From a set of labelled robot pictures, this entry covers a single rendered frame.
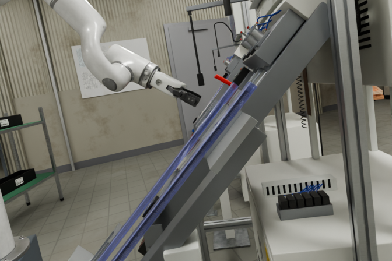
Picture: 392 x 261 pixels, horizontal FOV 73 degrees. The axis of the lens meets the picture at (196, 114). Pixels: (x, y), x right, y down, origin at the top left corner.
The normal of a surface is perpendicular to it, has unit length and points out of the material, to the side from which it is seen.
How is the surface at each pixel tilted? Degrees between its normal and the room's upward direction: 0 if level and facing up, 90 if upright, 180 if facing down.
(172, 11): 90
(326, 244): 0
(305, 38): 90
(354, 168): 90
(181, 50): 90
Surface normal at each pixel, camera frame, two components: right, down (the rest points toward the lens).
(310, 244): -0.17, -0.98
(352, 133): -0.07, 0.13
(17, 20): 0.29, 0.07
